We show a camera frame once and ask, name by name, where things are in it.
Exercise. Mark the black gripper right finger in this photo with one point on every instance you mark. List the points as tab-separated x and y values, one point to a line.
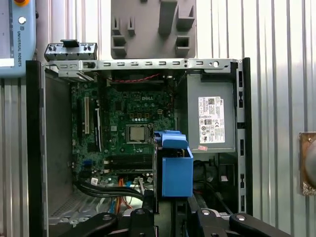
207	222

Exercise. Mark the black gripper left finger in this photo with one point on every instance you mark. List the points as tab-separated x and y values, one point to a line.
142	222

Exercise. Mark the hard disk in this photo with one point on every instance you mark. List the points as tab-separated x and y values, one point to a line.
176	177

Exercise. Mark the grey metal disk bay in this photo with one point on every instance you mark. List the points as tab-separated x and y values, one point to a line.
74	209

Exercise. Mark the black RAM slot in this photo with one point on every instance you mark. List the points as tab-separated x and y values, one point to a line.
128	170
128	160

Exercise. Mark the silver CPU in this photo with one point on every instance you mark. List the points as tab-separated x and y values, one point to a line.
138	134

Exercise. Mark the metal CPU socket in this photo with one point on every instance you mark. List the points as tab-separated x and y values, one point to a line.
128	134

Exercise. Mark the green motherboard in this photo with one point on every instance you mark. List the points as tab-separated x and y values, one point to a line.
116	118

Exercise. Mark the grey power supply unit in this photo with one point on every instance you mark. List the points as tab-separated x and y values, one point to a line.
195	111

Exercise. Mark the black PC case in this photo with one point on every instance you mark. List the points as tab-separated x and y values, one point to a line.
34	148

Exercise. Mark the grey parts rack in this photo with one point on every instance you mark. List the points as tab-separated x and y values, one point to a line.
153	44

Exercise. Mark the pale blue teach pendant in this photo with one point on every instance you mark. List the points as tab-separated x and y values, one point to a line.
24	37

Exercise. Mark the grey card retention bracket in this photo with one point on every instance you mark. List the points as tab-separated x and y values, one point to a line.
71	53

